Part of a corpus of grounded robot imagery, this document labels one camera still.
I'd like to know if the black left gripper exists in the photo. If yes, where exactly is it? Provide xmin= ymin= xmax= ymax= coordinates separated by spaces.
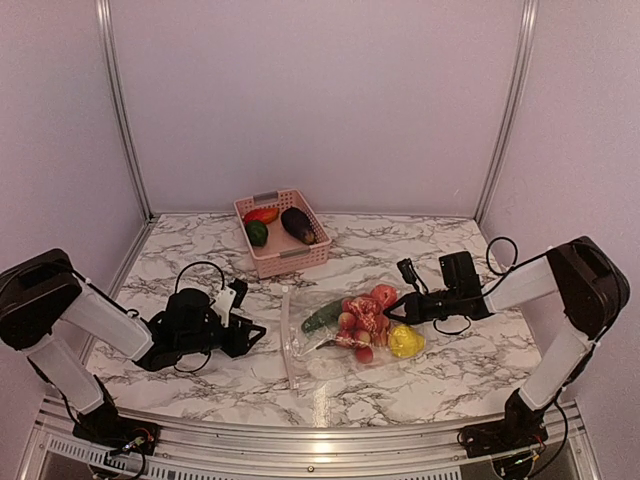
xmin=177 ymin=313 xmax=267 ymax=358

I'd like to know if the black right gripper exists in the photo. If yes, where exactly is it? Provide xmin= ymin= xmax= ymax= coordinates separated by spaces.
xmin=383 ymin=287 xmax=460 ymax=325

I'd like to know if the clear zip top bag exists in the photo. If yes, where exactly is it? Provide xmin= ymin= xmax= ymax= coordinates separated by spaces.
xmin=280 ymin=283 xmax=428 ymax=390

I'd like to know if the green fake avocado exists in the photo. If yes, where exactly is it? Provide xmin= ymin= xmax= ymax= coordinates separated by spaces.
xmin=245 ymin=220 xmax=269 ymax=248

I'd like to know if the red orange fake mango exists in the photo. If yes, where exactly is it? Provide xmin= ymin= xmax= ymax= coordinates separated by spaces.
xmin=243 ymin=207 xmax=279 ymax=225

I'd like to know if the purple fake eggplant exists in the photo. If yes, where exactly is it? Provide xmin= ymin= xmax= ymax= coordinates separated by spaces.
xmin=280 ymin=207 xmax=316 ymax=245

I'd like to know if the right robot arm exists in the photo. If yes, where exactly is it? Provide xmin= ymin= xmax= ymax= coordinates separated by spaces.
xmin=384 ymin=236 xmax=630 ymax=448

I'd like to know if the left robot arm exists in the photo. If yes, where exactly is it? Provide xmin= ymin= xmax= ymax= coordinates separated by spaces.
xmin=1 ymin=249 xmax=267 ymax=445

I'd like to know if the red fake pomegranate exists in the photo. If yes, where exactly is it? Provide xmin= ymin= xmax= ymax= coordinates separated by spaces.
xmin=370 ymin=284 xmax=398 ymax=310

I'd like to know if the yellow fake bell pepper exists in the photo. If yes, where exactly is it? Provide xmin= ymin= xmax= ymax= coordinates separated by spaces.
xmin=388 ymin=324 xmax=426 ymax=359

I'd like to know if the red fake lychee bunch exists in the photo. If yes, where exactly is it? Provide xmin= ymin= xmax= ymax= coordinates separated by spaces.
xmin=334 ymin=295 xmax=390 ymax=365

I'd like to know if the green fake cucumber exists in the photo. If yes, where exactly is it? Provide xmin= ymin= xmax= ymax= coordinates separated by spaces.
xmin=301 ymin=299 xmax=343 ymax=334

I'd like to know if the pink plastic basket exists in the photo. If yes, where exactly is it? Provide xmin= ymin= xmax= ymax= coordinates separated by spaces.
xmin=234 ymin=189 xmax=331 ymax=279

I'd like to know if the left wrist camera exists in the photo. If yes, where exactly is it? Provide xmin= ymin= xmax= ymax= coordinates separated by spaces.
xmin=212 ymin=279 xmax=248 ymax=328

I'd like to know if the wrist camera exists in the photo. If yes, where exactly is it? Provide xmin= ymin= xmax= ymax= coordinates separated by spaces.
xmin=397 ymin=258 xmax=418 ymax=286
xmin=212 ymin=279 xmax=248 ymax=328

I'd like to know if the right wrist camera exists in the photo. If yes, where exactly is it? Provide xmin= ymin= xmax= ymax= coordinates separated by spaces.
xmin=397 ymin=258 xmax=418 ymax=286

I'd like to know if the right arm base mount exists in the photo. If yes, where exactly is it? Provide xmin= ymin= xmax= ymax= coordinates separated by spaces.
xmin=457 ymin=420 xmax=548 ymax=458

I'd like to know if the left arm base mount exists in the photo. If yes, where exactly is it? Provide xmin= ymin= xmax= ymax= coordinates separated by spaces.
xmin=72 ymin=417 xmax=160 ymax=456

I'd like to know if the front aluminium rail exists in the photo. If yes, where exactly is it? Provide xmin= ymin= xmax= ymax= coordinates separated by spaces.
xmin=17 ymin=398 xmax=601 ymax=479

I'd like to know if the right aluminium frame post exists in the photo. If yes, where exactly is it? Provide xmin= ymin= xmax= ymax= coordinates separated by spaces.
xmin=474 ymin=0 xmax=540 ymax=225

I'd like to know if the aluminium frame post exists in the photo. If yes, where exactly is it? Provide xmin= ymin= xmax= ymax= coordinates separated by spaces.
xmin=474 ymin=0 xmax=540 ymax=225
xmin=95 ymin=0 xmax=154 ymax=223

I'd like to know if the left aluminium frame post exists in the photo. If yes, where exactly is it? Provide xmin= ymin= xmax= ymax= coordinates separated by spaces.
xmin=95 ymin=0 xmax=154 ymax=223

